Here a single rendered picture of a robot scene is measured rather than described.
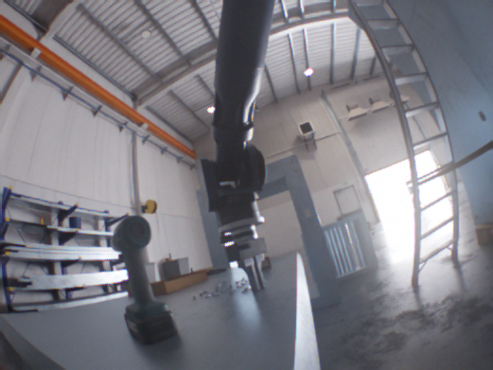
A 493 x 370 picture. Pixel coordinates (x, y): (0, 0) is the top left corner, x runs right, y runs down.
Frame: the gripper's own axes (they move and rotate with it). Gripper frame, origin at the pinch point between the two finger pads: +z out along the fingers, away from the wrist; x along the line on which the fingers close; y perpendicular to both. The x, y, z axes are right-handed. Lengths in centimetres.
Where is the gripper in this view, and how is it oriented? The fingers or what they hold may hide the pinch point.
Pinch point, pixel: (256, 283)
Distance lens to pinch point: 62.8
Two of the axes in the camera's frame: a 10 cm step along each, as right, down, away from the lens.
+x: 6.4, 0.7, 7.6
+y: 7.2, -3.9, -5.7
